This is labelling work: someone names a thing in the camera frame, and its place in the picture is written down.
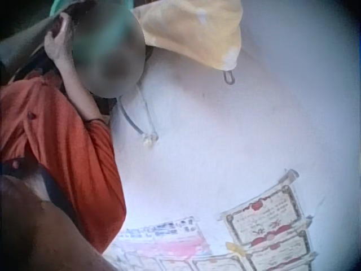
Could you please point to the person's right hand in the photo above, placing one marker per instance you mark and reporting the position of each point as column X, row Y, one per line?
column 57, row 45

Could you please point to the person's right fingers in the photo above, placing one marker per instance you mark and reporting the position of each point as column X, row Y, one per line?
column 62, row 24

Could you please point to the yellow hanging cloth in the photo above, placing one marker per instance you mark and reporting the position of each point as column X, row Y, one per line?
column 194, row 31

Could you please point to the small yellow wall clip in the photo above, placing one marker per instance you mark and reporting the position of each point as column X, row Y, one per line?
column 235, row 248

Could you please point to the pink printed wall poster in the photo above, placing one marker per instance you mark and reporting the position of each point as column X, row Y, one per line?
column 166, row 240

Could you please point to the red-sealed wall certificate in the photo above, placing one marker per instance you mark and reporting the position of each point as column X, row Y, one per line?
column 293, row 266
column 262, row 214
column 282, row 248

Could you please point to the row of framed wall papers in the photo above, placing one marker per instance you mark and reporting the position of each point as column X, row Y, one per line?
column 180, row 264

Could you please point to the metal wall hook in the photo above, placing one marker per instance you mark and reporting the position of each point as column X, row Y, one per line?
column 228, row 77

